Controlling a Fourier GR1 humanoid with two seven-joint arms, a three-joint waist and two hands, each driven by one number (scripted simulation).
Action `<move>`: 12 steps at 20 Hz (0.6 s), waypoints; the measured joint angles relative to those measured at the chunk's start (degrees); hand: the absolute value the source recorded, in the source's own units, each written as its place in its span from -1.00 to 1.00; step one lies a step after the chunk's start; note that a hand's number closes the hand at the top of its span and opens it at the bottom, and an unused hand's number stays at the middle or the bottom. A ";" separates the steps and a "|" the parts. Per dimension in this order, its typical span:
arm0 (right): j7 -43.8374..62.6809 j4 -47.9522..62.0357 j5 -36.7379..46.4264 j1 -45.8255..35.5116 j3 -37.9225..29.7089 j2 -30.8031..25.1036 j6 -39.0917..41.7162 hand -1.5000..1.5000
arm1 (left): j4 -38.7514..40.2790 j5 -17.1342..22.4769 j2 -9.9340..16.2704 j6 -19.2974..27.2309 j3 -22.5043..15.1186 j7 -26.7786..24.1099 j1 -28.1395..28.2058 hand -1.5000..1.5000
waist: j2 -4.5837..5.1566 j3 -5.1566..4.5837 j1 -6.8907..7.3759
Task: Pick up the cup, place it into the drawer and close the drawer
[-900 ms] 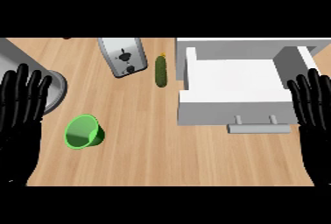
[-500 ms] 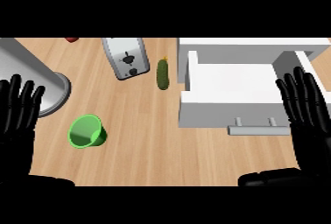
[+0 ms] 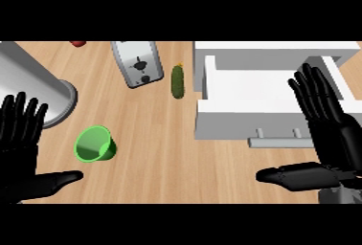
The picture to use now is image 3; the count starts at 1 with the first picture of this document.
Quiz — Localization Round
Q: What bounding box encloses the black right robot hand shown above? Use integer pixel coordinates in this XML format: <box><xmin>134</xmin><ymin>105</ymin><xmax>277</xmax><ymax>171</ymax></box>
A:
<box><xmin>254</xmin><ymin>62</ymin><xmax>362</xmax><ymax>193</ymax></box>

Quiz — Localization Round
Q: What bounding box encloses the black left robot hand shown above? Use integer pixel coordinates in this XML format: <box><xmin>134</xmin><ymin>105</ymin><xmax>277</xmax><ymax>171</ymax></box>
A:
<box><xmin>0</xmin><ymin>91</ymin><xmax>84</xmax><ymax>205</ymax></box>

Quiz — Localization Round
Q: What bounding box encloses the green cup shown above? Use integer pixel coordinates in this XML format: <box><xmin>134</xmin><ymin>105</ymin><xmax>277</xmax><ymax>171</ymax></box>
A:
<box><xmin>73</xmin><ymin>124</ymin><xmax>116</xmax><ymax>164</ymax></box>

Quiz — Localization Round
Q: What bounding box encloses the white drawer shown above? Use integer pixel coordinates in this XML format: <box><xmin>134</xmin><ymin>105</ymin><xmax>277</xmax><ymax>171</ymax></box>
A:
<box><xmin>193</xmin><ymin>55</ymin><xmax>362</xmax><ymax>141</ymax></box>

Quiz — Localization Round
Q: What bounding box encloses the large grey cylinder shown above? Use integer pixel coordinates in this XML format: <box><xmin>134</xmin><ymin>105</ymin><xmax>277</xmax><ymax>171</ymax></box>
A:
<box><xmin>0</xmin><ymin>41</ymin><xmax>79</xmax><ymax>130</ymax></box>

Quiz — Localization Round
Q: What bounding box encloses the white cabinet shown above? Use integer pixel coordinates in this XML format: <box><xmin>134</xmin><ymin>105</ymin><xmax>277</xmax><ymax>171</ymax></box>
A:
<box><xmin>192</xmin><ymin>41</ymin><xmax>362</xmax><ymax>93</ymax></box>

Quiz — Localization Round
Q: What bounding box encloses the green cucumber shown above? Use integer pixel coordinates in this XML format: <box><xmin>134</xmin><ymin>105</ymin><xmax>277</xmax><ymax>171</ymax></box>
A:
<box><xmin>170</xmin><ymin>62</ymin><xmax>186</xmax><ymax>100</ymax></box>

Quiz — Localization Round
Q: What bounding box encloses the grey drawer handle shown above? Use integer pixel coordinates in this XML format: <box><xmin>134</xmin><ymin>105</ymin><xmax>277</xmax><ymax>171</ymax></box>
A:
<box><xmin>246</xmin><ymin>127</ymin><xmax>316</xmax><ymax>149</ymax></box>

